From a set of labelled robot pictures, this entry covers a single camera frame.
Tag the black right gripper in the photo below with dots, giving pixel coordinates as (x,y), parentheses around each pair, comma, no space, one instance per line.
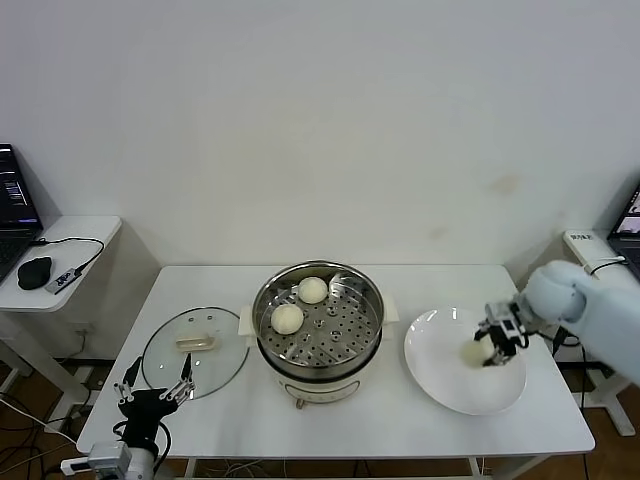
(505,342)

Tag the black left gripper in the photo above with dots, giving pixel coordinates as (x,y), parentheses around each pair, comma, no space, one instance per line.
(145,407)

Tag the round glass pot lid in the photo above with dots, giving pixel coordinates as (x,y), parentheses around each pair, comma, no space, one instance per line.
(165,360)

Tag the white steamed baozi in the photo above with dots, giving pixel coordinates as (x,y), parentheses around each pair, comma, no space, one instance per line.
(287,319)
(312,290)
(472,352)

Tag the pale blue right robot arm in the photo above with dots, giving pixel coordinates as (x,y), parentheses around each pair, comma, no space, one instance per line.
(600,310)

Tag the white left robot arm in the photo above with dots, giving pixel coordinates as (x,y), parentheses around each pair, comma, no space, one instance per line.
(137,465)

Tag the stainless steel steamer basket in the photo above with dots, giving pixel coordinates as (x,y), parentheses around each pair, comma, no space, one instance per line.
(350,305)

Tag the white round plate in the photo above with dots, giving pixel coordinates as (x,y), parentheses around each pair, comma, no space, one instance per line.
(450,380)

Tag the white side table with label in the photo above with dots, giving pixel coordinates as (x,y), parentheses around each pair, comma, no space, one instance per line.
(610,400)

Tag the grey usb hub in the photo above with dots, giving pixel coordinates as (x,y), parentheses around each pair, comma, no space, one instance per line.
(63,280)

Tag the small printed label sticker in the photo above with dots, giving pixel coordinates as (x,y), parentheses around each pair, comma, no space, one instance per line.
(581,238)

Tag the black computer mouse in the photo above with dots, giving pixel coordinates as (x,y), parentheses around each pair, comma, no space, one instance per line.
(34,272)

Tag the cream electric cooker pot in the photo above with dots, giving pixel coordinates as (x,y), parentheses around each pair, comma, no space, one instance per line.
(320,387)

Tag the white side table with mouse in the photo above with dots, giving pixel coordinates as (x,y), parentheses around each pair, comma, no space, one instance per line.
(95,225)

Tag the black laptop with dark screen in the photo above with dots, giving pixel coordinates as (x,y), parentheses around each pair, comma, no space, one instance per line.
(15,190)

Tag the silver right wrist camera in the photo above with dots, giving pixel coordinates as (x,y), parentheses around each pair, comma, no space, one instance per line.
(502,315)

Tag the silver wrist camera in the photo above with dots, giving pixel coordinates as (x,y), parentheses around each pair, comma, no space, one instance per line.
(502,315)
(105,455)

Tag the white wall socket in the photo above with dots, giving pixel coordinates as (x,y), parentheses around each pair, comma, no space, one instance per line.
(84,330)

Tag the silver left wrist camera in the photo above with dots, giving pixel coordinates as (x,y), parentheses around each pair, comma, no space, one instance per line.
(105,455)

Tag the laptop showing camera views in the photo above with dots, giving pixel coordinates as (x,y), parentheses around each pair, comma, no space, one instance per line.
(627,225)

